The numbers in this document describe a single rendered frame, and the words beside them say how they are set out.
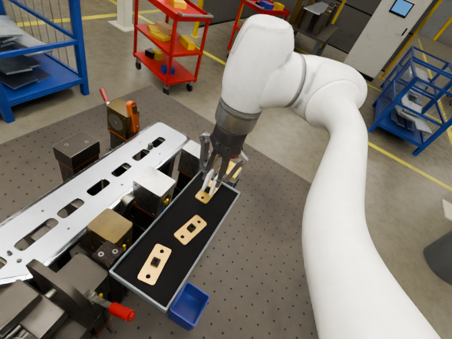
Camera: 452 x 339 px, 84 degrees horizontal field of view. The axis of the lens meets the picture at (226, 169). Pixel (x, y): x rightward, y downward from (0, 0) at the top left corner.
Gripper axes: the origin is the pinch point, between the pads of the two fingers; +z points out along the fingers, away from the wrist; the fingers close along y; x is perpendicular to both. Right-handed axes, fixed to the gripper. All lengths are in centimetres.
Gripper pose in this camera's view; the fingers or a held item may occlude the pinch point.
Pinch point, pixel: (210, 182)
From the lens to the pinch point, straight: 69.2
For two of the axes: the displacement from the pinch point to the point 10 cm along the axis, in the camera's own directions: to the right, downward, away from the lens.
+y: -8.5, -5.0, 1.4
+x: -4.4, 5.5, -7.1
